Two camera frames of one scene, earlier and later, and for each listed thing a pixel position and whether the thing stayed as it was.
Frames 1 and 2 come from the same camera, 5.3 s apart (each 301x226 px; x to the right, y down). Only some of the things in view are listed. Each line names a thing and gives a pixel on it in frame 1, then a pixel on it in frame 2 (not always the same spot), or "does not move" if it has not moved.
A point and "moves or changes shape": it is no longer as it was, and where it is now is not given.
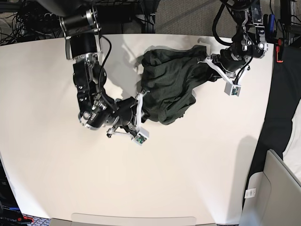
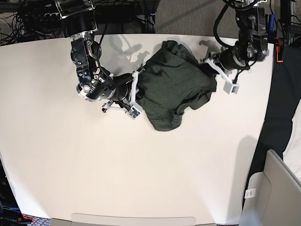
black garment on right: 285,102 does not move
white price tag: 250,193 does not move
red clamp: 279,58 does not move
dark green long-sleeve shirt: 169,76 moves or changes shape
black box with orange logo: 10,214 does not move
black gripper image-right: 213,78 → 206,68
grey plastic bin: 277,201 does not move
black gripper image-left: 145,114 → 140,92
